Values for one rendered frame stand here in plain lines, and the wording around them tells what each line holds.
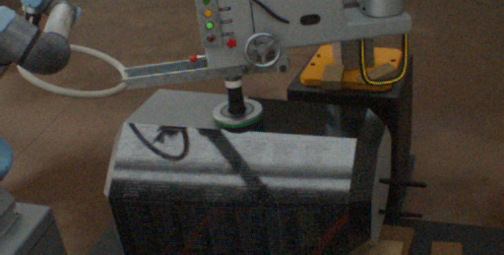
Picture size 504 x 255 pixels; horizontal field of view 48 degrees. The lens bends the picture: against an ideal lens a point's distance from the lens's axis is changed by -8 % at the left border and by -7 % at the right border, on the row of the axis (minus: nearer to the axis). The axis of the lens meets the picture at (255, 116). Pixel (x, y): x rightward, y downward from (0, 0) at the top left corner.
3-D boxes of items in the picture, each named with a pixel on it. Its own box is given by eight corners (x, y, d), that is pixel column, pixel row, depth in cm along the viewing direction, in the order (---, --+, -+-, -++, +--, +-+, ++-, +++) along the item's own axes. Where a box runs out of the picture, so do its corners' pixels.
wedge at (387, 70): (388, 70, 318) (388, 62, 315) (398, 77, 309) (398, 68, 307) (355, 78, 313) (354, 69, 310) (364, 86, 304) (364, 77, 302)
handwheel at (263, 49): (280, 57, 246) (277, 23, 239) (283, 66, 237) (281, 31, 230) (243, 62, 245) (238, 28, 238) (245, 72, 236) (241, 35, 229)
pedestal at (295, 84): (319, 148, 405) (312, 44, 371) (415, 157, 382) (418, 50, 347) (288, 205, 352) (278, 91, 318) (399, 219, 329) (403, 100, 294)
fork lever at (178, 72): (283, 56, 264) (283, 45, 262) (291, 73, 247) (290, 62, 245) (126, 75, 258) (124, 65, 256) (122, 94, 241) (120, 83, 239)
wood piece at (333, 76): (325, 73, 322) (325, 64, 320) (344, 73, 319) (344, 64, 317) (321, 89, 305) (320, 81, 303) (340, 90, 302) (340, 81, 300)
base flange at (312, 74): (322, 50, 361) (322, 42, 359) (403, 55, 344) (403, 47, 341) (298, 85, 322) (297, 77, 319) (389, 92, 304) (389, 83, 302)
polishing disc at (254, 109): (234, 96, 276) (234, 95, 275) (272, 107, 263) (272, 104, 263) (203, 117, 262) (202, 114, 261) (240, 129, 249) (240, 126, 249)
